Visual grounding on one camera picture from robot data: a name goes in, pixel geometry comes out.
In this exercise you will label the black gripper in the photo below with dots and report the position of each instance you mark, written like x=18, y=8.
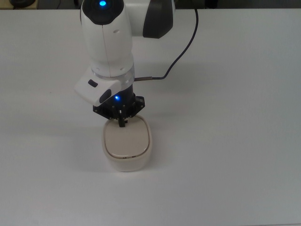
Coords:
x=122, y=101

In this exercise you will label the cream trash can lid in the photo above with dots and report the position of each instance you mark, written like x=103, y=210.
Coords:
x=128, y=141

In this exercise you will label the small white trash can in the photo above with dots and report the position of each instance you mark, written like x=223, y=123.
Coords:
x=128, y=164

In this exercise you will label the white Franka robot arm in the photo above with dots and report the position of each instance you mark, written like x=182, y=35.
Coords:
x=108, y=42

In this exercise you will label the dark round object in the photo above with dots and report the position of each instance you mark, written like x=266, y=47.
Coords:
x=22, y=2

